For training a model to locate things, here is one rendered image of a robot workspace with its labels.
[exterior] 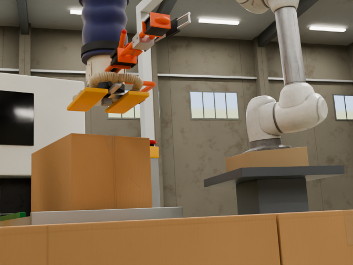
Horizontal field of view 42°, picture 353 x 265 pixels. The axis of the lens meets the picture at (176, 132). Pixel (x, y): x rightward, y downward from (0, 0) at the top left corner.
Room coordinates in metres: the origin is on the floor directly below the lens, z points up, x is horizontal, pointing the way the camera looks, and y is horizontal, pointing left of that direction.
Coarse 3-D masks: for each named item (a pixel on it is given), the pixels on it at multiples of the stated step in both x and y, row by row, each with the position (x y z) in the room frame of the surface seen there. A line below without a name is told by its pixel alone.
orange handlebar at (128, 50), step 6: (156, 18) 1.46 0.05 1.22; (162, 18) 1.46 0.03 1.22; (168, 18) 1.48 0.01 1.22; (144, 36) 1.59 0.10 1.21; (150, 36) 1.60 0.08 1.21; (126, 48) 1.72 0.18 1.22; (132, 48) 1.70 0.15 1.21; (120, 54) 1.78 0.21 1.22; (126, 54) 1.74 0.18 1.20; (132, 54) 1.74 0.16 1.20; (138, 54) 1.75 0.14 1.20; (108, 66) 1.92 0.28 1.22; (114, 72) 1.98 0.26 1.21; (132, 84) 2.16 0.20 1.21; (144, 84) 2.18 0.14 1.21; (150, 84) 2.19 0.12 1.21; (144, 90) 2.29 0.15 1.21
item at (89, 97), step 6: (84, 90) 1.85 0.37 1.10; (90, 90) 1.85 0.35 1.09; (96, 90) 1.86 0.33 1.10; (102, 90) 1.87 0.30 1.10; (78, 96) 1.94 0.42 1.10; (84, 96) 1.91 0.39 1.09; (90, 96) 1.92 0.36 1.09; (96, 96) 1.92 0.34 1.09; (102, 96) 1.93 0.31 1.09; (72, 102) 2.03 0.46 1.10; (78, 102) 2.00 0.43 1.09; (84, 102) 2.00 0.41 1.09; (90, 102) 2.01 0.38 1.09; (96, 102) 2.02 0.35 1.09; (72, 108) 2.10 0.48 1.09; (78, 108) 2.11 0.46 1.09; (84, 108) 2.12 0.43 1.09
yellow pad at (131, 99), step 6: (126, 96) 1.95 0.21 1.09; (132, 96) 1.95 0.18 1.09; (138, 96) 1.96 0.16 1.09; (144, 96) 1.96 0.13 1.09; (120, 102) 2.04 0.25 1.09; (126, 102) 2.04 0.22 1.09; (132, 102) 2.05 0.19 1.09; (138, 102) 2.06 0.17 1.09; (108, 108) 2.18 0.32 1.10; (114, 108) 2.15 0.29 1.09; (120, 108) 2.15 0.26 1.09; (126, 108) 2.16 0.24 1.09
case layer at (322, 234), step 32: (64, 224) 0.66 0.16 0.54; (96, 224) 0.68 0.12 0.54; (128, 224) 0.70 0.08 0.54; (160, 224) 0.73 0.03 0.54; (192, 224) 0.76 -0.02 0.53; (224, 224) 0.79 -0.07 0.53; (256, 224) 0.83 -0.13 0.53; (288, 224) 0.87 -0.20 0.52; (320, 224) 0.91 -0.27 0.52; (352, 224) 0.95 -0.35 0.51; (0, 256) 0.61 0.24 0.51; (32, 256) 0.63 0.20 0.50; (64, 256) 0.65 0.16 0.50; (96, 256) 0.68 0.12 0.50; (128, 256) 0.70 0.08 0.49; (160, 256) 0.73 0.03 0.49; (192, 256) 0.76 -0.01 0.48; (224, 256) 0.79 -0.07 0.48; (256, 256) 0.82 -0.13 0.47; (288, 256) 0.86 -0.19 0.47; (320, 256) 0.90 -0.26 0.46; (352, 256) 0.95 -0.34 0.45
